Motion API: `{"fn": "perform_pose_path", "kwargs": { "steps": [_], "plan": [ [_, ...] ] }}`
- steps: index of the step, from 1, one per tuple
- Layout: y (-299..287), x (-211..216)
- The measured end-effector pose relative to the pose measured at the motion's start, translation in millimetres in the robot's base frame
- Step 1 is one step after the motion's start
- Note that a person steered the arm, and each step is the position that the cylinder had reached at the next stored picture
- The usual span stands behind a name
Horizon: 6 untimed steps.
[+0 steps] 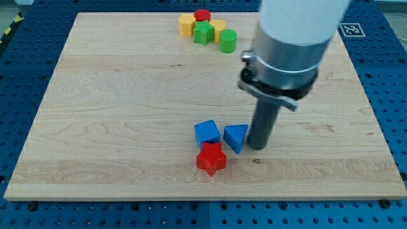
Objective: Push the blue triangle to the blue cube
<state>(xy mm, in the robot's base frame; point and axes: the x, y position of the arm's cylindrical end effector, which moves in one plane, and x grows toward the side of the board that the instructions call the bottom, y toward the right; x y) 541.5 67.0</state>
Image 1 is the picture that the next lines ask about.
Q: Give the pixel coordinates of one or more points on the blue triangle block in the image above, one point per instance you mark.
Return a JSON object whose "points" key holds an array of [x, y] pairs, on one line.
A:
{"points": [[234, 136]]}

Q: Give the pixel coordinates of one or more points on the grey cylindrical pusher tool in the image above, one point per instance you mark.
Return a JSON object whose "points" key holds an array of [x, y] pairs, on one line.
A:
{"points": [[262, 123]]}

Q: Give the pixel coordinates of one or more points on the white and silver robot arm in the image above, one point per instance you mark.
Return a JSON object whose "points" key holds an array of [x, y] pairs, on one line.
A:
{"points": [[290, 39]]}

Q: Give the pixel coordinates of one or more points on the blue cube block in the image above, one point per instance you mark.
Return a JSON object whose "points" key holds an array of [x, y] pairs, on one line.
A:
{"points": [[206, 131]]}

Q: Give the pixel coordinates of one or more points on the red star block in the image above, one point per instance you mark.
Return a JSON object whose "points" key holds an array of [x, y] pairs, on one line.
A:
{"points": [[211, 158]]}

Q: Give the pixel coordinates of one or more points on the green cylinder block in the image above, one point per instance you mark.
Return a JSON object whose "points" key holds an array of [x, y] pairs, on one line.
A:
{"points": [[227, 41]]}

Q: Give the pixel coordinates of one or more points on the green star block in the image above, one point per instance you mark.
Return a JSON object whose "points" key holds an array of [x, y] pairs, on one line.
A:
{"points": [[203, 32]]}

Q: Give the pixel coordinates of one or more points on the light wooden board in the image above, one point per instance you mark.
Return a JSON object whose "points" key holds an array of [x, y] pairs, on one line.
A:
{"points": [[117, 123]]}

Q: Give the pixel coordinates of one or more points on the yellow heart block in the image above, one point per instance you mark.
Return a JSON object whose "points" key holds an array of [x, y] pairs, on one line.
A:
{"points": [[219, 26]]}

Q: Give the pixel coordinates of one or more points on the yellow pentagon block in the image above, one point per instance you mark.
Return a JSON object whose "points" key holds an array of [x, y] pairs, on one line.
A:
{"points": [[186, 24]]}

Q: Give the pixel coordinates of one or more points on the red cylinder block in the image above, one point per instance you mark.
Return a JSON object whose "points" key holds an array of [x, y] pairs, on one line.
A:
{"points": [[202, 15]]}

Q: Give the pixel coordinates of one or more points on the black and white fiducial marker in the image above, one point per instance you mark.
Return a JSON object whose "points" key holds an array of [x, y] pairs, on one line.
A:
{"points": [[352, 30]]}

